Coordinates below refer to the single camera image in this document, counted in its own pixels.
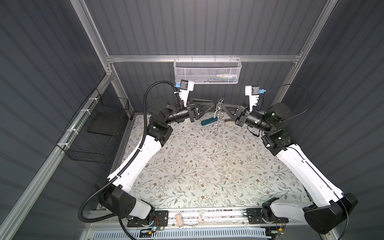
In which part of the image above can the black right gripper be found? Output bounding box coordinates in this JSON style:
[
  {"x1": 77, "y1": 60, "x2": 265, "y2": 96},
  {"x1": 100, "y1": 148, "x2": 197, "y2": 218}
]
[{"x1": 220, "y1": 104, "x2": 272, "y2": 136}]

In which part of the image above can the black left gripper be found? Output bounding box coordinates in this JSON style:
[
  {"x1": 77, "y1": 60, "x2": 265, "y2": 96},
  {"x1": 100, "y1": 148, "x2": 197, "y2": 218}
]
[{"x1": 163, "y1": 98, "x2": 213, "y2": 128}]

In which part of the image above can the silver metal carabiner key holder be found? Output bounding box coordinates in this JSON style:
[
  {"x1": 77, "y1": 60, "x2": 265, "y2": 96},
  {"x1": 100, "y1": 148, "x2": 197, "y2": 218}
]
[{"x1": 214, "y1": 98, "x2": 224, "y2": 136}]

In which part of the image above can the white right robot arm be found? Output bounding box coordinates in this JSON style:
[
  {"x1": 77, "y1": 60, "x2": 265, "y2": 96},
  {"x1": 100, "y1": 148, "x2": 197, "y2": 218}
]
[{"x1": 222, "y1": 103, "x2": 358, "y2": 235}]

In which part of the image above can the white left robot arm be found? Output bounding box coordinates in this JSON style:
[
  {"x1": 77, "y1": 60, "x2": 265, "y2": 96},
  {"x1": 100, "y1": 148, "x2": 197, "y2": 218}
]
[{"x1": 97, "y1": 97, "x2": 214, "y2": 223}]

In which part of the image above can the teal stapler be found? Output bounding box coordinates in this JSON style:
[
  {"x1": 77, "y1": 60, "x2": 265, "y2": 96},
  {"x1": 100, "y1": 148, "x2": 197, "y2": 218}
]
[{"x1": 201, "y1": 118, "x2": 218, "y2": 126}]

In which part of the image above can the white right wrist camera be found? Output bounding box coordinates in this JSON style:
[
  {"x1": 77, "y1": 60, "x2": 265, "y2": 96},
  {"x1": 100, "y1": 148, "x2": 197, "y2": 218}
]
[{"x1": 245, "y1": 85, "x2": 266, "y2": 112}]

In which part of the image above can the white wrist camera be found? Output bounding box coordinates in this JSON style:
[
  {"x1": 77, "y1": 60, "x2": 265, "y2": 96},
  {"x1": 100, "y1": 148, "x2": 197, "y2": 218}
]
[
  {"x1": 176, "y1": 80, "x2": 195, "y2": 107},
  {"x1": 245, "y1": 85, "x2": 266, "y2": 112}
]

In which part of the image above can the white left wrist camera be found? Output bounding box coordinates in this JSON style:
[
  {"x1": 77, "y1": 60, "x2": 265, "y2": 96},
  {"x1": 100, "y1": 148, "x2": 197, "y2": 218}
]
[{"x1": 176, "y1": 80, "x2": 195, "y2": 107}]

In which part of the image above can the white wire mesh basket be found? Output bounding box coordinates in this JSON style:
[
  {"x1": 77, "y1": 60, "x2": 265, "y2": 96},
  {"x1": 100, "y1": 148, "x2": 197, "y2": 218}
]
[{"x1": 173, "y1": 58, "x2": 242, "y2": 84}]

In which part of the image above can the black right camera cable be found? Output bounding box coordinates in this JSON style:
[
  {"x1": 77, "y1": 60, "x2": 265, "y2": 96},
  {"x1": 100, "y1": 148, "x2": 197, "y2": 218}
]
[{"x1": 259, "y1": 83, "x2": 311, "y2": 121}]

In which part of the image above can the black corrugated cable conduit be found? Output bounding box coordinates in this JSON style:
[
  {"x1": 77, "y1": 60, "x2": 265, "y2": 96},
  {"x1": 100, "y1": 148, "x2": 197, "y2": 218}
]
[{"x1": 77, "y1": 80, "x2": 181, "y2": 240}]

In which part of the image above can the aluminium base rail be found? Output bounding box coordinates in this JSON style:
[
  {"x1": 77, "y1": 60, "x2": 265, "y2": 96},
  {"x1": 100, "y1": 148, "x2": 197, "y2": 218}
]
[{"x1": 86, "y1": 205, "x2": 326, "y2": 230}]

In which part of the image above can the black wire wall basket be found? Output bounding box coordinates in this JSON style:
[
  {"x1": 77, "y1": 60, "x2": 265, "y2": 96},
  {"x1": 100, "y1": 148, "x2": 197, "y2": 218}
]
[{"x1": 57, "y1": 89, "x2": 130, "y2": 164}]

